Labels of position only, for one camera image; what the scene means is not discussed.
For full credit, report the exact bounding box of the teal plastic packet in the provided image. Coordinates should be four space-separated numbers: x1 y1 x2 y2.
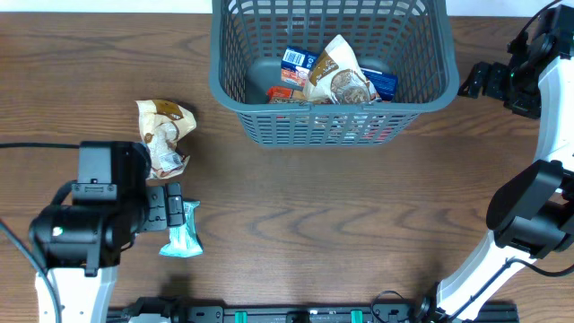
159 201 204 258

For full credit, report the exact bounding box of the cookie snack bag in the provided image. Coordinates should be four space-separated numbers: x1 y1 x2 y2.
303 35 380 105

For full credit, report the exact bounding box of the orange spaghetti packet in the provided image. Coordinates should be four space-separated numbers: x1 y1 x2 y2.
266 86 306 104

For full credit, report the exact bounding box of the blue tissue multipack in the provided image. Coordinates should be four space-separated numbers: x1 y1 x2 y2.
281 47 397 101

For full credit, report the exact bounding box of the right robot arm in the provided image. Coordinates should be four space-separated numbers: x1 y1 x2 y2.
413 1 573 322

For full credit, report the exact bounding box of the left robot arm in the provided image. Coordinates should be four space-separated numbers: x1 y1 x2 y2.
29 141 186 322

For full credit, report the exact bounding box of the crumpled cream snack bag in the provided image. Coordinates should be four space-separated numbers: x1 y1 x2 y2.
135 100 197 179

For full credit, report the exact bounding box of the grey plastic basket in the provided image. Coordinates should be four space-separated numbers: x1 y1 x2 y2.
209 0 459 147

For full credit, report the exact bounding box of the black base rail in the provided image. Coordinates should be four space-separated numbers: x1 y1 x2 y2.
107 295 521 323

